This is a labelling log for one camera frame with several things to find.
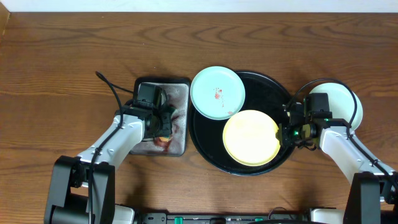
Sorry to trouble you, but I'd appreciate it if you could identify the green scrub sponge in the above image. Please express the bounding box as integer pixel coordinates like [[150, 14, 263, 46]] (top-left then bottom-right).
[[159, 107, 178, 143]]

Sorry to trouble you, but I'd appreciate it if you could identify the yellow plate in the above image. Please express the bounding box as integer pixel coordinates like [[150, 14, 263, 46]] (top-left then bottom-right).
[[223, 110, 280, 167]]

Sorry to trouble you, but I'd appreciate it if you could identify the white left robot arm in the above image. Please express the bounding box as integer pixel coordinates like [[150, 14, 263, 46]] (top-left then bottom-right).
[[44, 106, 173, 223]]

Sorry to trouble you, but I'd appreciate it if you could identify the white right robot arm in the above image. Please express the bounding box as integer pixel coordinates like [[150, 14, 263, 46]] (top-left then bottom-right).
[[278, 98, 397, 223]]

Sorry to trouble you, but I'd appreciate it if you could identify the black rectangular tray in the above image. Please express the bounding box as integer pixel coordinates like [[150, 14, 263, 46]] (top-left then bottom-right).
[[130, 77, 190, 156]]

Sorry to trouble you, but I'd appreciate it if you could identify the round black serving tray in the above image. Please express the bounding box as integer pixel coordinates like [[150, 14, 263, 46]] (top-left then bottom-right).
[[188, 70, 294, 176]]

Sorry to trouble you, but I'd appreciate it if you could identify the mint green plate with stain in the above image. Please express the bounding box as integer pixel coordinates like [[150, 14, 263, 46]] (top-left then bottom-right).
[[190, 66, 246, 120]]

